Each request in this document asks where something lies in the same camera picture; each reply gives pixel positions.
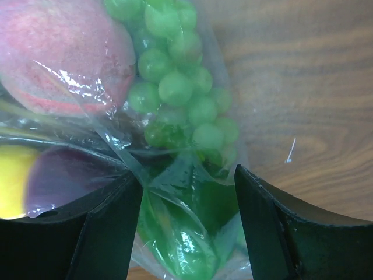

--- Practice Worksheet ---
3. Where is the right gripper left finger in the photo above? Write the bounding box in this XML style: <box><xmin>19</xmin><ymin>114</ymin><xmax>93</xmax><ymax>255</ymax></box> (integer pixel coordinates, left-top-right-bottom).
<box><xmin>1</xmin><ymin>171</ymin><xmax>143</xmax><ymax>279</ymax></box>

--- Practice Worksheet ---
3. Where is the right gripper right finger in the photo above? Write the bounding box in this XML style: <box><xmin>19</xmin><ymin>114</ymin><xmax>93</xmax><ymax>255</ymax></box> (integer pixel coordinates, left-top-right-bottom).
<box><xmin>234</xmin><ymin>165</ymin><xmax>372</xmax><ymax>279</ymax></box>

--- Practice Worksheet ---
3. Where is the clear zip top bag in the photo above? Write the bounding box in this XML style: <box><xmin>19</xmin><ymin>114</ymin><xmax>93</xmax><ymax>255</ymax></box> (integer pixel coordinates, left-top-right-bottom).
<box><xmin>1</xmin><ymin>1</ymin><xmax>252</xmax><ymax>279</ymax></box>

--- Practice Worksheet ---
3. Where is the purple fake onion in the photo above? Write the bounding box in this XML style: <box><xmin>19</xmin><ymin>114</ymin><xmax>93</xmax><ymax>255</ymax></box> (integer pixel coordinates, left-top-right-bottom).
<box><xmin>24</xmin><ymin>146</ymin><xmax>125</xmax><ymax>218</ymax></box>

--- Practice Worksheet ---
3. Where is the green fake pepper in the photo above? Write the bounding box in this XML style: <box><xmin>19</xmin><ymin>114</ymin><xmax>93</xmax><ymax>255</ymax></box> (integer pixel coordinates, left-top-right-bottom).
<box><xmin>137</xmin><ymin>157</ymin><xmax>242</xmax><ymax>279</ymax></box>

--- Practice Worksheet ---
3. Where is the yellow fake lemon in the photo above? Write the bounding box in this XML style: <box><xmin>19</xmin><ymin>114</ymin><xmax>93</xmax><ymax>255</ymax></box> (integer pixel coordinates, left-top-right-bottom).
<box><xmin>1</xmin><ymin>145</ymin><xmax>40</xmax><ymax>220</ymax></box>

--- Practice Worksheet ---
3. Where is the pink fake peach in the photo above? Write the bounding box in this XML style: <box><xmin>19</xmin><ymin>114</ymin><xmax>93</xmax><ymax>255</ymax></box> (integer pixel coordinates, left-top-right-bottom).
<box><xmin>1</xmin><ymin>1</ymin><xmax>135</xmax><ymax>116</ymax></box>

